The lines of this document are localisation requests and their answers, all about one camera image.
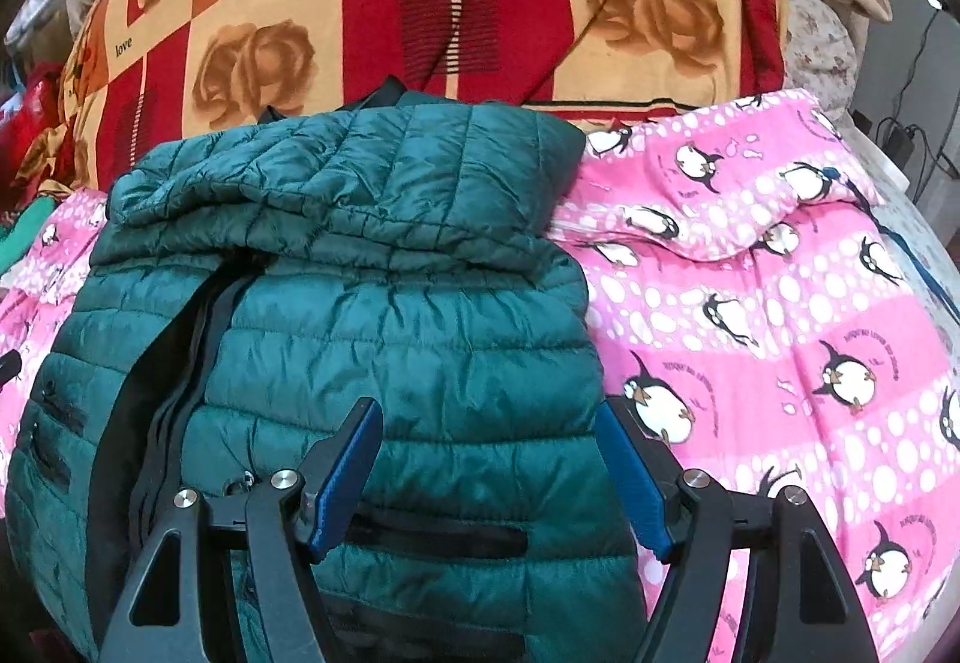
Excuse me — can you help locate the green quilted puffer jacket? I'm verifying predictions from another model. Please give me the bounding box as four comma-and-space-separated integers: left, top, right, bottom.
7, 92, 644, 661

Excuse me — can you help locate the red clothes pile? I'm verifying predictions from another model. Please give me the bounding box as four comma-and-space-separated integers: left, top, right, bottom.
2, 62, 75, 213

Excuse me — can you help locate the green garment at bedside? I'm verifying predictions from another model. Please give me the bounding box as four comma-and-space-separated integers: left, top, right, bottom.
0, 197, 57, 275

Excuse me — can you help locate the pink penguin bed sheet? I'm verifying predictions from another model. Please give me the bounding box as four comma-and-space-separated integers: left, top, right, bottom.
0, 88, 960, 663

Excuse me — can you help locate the red orange rose blanket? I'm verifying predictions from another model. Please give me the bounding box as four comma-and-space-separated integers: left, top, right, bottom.
59, 0, 788, 190

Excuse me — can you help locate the blue cord on bed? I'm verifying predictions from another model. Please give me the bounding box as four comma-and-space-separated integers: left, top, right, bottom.
820, 162, 960, 327

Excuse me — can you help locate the black power adapter with cable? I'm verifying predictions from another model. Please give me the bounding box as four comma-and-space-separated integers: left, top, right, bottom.
849, 0, 960, 200

